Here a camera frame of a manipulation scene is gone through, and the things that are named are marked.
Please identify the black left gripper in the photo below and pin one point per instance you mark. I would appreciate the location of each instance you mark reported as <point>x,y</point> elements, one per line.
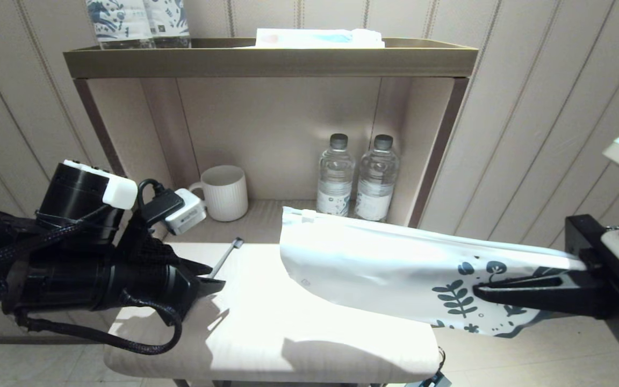
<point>100,279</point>

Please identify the grey toothbrush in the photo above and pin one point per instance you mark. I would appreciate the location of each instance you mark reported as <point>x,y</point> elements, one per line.
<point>226,257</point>

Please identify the white floral zip pouch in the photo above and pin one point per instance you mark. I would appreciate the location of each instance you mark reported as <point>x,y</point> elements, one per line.
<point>374,263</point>

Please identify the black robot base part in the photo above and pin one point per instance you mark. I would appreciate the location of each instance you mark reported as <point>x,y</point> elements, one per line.
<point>432,379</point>

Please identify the white ribbed mug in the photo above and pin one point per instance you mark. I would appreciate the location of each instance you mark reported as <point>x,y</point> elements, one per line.
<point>229,193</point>

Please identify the clear plastic water bottle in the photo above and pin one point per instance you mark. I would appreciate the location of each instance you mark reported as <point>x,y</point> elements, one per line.
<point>376,183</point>
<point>335,183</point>

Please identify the beige wooden shelf cabinet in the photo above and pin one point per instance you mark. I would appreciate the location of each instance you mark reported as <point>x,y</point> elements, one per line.
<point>277,62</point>

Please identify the white blue patterned pouch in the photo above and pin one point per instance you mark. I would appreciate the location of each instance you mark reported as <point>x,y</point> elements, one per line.
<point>119,24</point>
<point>170,21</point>

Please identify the white blue tissue pack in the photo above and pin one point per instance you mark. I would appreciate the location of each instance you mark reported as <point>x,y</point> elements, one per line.
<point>315,38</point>

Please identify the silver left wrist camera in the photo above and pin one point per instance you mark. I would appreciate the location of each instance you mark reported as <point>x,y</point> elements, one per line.
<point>188,215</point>

